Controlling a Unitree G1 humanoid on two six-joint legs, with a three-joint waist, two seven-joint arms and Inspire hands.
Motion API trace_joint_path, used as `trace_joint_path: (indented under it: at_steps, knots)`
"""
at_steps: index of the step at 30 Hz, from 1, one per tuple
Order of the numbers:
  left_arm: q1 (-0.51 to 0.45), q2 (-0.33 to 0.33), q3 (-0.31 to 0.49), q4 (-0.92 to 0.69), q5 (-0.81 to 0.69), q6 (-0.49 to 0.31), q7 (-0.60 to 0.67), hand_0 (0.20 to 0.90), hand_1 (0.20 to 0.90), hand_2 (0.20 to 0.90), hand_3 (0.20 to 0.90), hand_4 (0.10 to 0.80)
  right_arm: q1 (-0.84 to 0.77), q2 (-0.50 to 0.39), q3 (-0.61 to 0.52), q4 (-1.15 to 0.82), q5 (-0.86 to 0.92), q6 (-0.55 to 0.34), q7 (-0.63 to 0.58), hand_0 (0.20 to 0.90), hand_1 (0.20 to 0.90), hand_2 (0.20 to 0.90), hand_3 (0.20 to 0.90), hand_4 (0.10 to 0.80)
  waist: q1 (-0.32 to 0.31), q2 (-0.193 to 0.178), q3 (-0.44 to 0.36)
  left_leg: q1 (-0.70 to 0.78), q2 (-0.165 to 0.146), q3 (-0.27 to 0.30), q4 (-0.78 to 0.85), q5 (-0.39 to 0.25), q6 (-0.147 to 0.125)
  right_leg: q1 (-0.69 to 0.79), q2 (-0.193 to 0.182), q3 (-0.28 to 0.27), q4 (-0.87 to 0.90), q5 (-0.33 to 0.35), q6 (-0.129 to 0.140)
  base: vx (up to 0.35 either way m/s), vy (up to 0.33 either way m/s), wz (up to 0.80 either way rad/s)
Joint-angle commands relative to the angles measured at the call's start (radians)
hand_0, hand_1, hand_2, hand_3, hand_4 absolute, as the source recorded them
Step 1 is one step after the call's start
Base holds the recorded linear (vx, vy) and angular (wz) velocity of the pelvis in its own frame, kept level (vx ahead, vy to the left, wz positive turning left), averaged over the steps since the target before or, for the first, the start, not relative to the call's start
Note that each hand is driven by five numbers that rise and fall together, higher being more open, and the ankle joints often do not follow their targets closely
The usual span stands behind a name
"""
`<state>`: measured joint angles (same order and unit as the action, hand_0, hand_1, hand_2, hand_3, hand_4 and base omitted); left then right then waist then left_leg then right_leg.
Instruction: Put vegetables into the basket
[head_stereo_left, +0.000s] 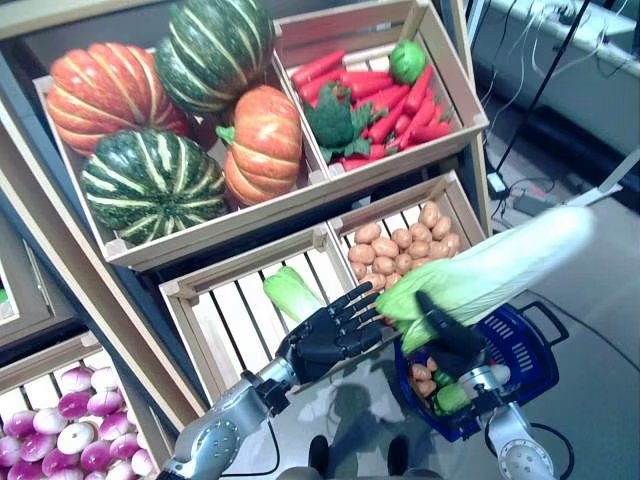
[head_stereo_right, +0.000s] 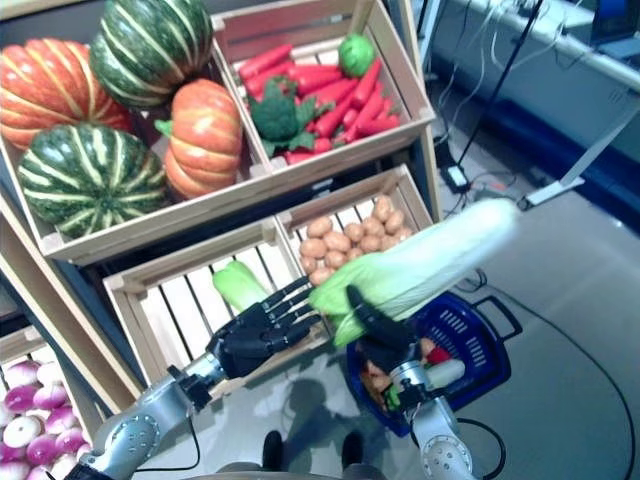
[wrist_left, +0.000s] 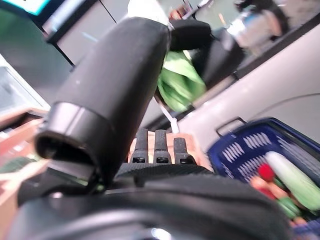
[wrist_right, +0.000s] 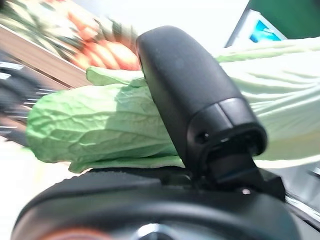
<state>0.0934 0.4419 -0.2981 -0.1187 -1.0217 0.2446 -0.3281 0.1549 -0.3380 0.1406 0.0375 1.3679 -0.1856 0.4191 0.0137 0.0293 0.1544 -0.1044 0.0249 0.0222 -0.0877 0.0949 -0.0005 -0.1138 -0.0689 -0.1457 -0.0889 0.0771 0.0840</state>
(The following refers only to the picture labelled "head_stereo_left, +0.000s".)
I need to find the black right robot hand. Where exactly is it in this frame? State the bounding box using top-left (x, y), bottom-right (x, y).
top-left (415, 291), bottom-right (490, 382)

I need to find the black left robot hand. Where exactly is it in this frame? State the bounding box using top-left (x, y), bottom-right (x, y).
top-left (284, 280), bottom-right (389, 377)

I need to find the green white napa cabbage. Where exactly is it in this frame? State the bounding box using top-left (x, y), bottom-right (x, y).
top-left (262, 265), bottom-right (326, 325)
top-left (432, 363), bottom-right (512, 417)
top-left (374, 205), bottom-right (596, 356)

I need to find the blue plastic shopping basket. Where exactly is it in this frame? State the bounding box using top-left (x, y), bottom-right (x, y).
top-left (392, 299), bottom-right (571, 444)

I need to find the wide slatted wooden crate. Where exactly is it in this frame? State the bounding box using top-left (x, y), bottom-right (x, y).
top-left (158, 224), bottom-right (366, 406)

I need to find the wooden potato crate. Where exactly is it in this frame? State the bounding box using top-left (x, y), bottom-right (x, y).
top-left (324, 169), bottom-right (489, 301)

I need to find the large wooden crate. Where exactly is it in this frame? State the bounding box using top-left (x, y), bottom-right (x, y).
top-left (32, 44), bottom-right (334, 274)

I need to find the flat grey box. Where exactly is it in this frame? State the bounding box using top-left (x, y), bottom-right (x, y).
top-left (514, 192), bottom-right (551, 214)

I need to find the black power adapter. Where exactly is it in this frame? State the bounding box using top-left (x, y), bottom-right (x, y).
top-left (485, 171), bottom-right (507, 200)

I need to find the wooden carrot crate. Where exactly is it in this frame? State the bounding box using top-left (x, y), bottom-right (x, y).
top-left (272, 0), bottom-right (491, 184)

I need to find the small orange pumpkin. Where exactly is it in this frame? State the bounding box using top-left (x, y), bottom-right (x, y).
top-left (215, 84), bottom-right (305, 207)

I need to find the red carrot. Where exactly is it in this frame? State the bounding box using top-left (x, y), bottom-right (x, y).
top-left (409, 94), bottom-right (439, 136)
top-left (298, 67), bottom-right (346, 104)
top-left (409, 122), bottom-right (454, 146)
top-left (403, 64), bottom-right (434, 117)
top-left (367, 99), bottom-right (409, 146)
top-left (344, 71), bottom-right (396, 89)
top-left (291, 48), bottom-right (346, 89)

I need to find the purple white turnip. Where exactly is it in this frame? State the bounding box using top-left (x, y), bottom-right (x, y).
top-left (79, 439), bottom-right (114, 471)
top-left (42, 448), bottom-right (81, 476)
top-left (59, 367), bottom-right (94, 396)
top-left (57, 391), bottom-right (94, 420)
top-left (18, 433), bottom-right (57, 462)
top-left (57, 422), bottom-right (96, 455)
top-left (130, 448), bottom-right (156, 477)
top-left (108, 433), bottom-right (141, 461)
top-left (98, 412), bottom-right (132, 441)
top-left (3, 410), bottom-right (37, 439)
top-left (88, 389), bottom-right (124, 417)
top-left (32, 407), bottom-right (69, 435)
top-left (91, 367), bottom-right (121, 392)

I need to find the green broccoli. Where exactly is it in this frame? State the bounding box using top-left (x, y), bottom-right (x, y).
top-left (303, 82), bottom-right (386, 164)

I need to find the wooden display shelf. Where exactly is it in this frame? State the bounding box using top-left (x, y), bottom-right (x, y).
top-left (0, 0), bottom-right (494, 480)

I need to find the green striped pumpkin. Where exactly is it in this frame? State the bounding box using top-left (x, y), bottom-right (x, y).
top-left (79, 128), bottom-right (230, 246)
top-left (153, 0), bottom-right (276, 117)

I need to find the black stand pole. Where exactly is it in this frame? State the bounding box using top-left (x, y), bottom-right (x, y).
top-left (492, 0), bottom-right (594, 179)

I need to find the wooden turnip crate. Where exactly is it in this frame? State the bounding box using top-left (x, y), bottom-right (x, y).
top-left (0, 332), bottom-right (176, 480)

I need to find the round green cabbage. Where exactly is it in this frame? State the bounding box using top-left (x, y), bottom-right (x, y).
top-left (388, 39), bottom-right (427, 85)

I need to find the white desk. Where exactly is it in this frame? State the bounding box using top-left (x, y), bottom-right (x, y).
top-left (472, 0), bottom-right (640, 211)

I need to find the plain wooden crate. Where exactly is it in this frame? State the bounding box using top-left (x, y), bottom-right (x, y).
top-left (0, 209), bottom-right (76, 351)

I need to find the large orange pumpkin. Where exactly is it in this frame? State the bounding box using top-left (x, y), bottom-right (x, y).
top-left (46, 42), bottom-right (191, 159)

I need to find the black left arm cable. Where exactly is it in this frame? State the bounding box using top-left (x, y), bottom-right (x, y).
top-left (219, 414), bottom-right (281, 479)

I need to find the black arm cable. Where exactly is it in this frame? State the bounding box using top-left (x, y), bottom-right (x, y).
top-left (219, 414), bottom-right (281, 479)
top-left (529, 422), bottom-right (576, 480)

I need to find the black floor cable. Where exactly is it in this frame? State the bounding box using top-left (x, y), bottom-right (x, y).
top-left (524, 294), bottom-right (640, 361)

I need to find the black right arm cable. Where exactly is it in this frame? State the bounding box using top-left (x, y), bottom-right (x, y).
top-left (529, 422), bottom-right (576, 480)

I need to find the white cable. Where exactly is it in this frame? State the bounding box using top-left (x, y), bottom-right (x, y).
top-left (492, 0), bottom-right (631, 109)

